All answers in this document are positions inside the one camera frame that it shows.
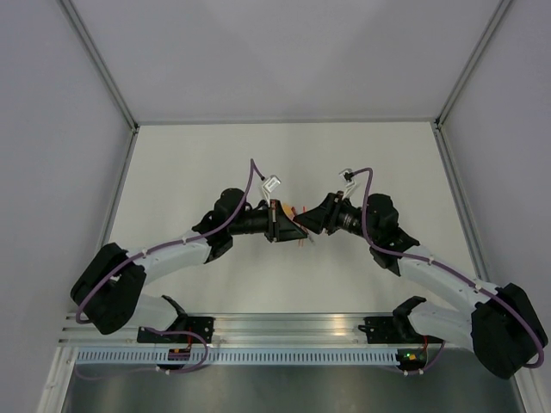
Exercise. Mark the aluminium frame left post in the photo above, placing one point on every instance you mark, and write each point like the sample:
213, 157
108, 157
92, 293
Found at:
79, 27

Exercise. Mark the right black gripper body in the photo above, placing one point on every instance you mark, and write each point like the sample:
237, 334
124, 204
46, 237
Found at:
331, 207

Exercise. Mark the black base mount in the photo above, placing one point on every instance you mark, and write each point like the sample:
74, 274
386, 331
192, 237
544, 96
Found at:
383, 330
183, 331

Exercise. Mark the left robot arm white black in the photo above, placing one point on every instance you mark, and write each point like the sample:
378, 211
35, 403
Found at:
109, 293

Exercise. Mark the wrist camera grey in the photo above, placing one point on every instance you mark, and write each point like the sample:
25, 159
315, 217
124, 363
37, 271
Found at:
268, 185
348, 177

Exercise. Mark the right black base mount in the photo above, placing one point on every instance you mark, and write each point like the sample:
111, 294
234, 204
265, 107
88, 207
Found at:
383, 330

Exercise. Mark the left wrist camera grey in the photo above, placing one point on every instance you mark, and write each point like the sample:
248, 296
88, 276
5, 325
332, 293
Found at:
268, 185

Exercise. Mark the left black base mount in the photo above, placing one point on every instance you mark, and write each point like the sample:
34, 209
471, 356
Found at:
183, 331

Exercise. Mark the aluminium frame post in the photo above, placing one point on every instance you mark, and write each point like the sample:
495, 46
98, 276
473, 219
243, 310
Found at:
491, 28
79, 27

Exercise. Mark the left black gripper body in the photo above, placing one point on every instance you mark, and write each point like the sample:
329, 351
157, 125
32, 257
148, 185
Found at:
274, 232

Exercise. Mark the red thin pen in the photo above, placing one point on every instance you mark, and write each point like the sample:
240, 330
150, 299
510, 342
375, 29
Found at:
309, 238

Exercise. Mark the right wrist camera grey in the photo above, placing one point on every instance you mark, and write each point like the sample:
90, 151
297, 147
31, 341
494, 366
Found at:
348, 177

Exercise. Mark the white slotted cable duct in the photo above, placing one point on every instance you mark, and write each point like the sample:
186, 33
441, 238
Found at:
242, 356

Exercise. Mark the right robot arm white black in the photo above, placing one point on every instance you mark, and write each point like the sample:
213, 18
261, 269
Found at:
498, 324

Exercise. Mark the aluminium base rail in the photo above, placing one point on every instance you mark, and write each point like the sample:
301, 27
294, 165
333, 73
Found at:
286, 329

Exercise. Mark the aluminium frame right post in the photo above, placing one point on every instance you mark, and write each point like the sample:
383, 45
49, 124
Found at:
491, 28

